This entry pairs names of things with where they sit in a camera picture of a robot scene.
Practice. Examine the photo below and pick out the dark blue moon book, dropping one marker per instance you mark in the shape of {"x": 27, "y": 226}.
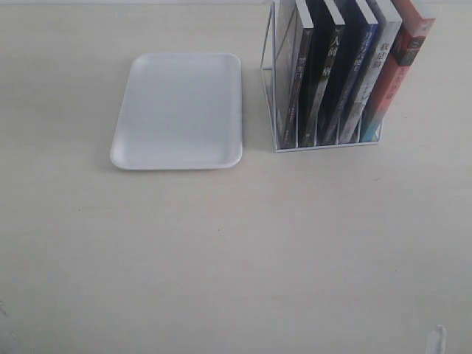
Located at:
{"x": 359, "y": 30}

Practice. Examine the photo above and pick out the dark grey leftmost book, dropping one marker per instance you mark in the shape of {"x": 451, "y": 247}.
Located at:
{"x": 293, "y": 36}

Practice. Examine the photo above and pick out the black spine book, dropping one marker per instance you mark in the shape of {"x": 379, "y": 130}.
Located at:
{"x": 328, "y": 28}

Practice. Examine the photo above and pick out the grey white spine book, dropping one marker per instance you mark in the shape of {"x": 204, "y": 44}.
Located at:
{"x": 389, "y": 22}

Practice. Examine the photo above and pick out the pink red spine book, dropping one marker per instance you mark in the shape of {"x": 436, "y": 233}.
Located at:
{"x": 417, "y": 22}

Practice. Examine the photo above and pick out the white rectangular tray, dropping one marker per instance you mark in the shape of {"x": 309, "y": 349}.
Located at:
{"x": 180, "y": 111}

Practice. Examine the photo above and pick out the white object at table edge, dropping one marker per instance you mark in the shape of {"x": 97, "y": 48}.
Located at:
{"x": 436, "y": 340}

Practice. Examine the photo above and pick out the white wire book rack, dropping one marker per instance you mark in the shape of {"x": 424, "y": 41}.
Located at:
{"x": 268, "y": 76}

